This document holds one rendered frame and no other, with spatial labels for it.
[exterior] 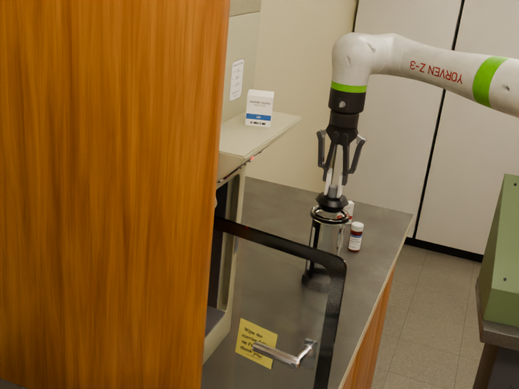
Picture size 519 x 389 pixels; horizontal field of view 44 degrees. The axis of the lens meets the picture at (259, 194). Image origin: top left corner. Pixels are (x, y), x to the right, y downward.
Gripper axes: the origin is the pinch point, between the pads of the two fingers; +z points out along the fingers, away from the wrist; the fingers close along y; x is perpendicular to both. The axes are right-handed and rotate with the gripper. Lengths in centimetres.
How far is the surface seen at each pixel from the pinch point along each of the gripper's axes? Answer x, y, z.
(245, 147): -61, -4, -26
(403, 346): 127, 21, 125
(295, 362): -74, 13, 5
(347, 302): -5.7, 9.6, 31.3
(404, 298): 176, 14, 125
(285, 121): -40.3, -3.5, -25.7
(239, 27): -45, -13, -43
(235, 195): -34.1, -15.1, -4.7
